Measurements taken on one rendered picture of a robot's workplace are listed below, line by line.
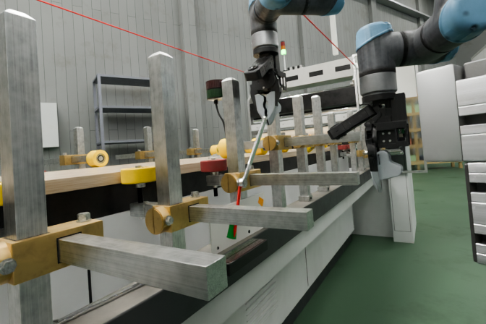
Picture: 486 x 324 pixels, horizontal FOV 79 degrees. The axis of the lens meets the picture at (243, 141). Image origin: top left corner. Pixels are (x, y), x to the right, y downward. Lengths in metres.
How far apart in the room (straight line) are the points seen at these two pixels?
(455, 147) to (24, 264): 0.49
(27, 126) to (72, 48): 5.11
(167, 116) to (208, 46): 5.82
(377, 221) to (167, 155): 2.79
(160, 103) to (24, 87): 0.23
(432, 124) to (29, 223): 0.47
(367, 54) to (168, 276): 0.58
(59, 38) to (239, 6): 3.71
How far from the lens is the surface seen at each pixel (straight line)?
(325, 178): 0.73
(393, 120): 0.70
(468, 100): 0.33
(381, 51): 0.71
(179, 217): 0.61
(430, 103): 0.34
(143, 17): 6.04
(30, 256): 0.46
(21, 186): 0.46
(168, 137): 0.60
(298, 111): 1.24
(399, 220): 3.06
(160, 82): 0.61
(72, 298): 0.77
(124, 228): 0.81
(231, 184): 0.77
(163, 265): 0.32
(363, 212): 3.22
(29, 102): 0.47
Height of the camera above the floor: 0.93
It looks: 2 degrees up
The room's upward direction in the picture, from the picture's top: 4 degrees counter-clockwise
